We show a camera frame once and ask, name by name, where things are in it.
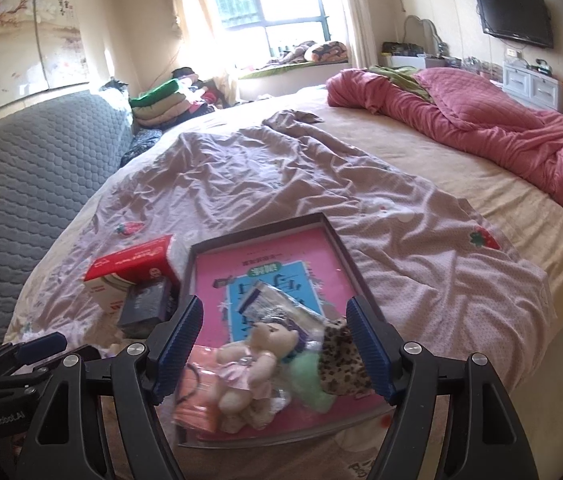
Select stack of folded clothes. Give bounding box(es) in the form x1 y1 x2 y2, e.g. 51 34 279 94
130 67 227 130

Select pink cloth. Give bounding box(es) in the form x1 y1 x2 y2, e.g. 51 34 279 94
173 344 221 434

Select grey quilted headboard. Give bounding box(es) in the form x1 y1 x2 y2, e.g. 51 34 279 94
0 87 133 341

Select dark navy box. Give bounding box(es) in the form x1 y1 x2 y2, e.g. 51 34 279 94
117 276 178 339

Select red white carton box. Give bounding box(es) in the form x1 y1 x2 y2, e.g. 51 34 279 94
83 234 181 313

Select green soft toy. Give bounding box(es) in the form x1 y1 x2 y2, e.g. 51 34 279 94
283 350 337 414

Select pink quilted comforter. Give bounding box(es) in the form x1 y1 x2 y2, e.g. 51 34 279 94
326 68 563 207

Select leopard print soft item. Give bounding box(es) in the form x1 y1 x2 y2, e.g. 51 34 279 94
317 318 373 396

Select blankets on window sill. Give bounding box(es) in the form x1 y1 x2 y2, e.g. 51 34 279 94
268 40 349 65

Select cream bear pink dress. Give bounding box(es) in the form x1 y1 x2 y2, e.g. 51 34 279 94
209 322 299 434

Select blossom wall painting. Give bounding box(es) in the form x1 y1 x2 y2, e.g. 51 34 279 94
0 0 88 108

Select clear packet with beads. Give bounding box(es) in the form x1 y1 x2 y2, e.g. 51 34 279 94
237 281 326 353

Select pink book tray box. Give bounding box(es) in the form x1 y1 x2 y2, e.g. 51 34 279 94
175 214 389 448

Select green cloth on comforter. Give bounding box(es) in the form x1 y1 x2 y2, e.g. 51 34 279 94
368 65 434 103

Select white drawer cabinet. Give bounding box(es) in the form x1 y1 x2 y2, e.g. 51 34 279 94
502 64 563 113

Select wall mounted black television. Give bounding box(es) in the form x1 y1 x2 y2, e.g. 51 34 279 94
475 0 554 49

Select mauve strawberry bed sheet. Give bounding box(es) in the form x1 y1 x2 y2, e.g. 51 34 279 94
6 110 555 388

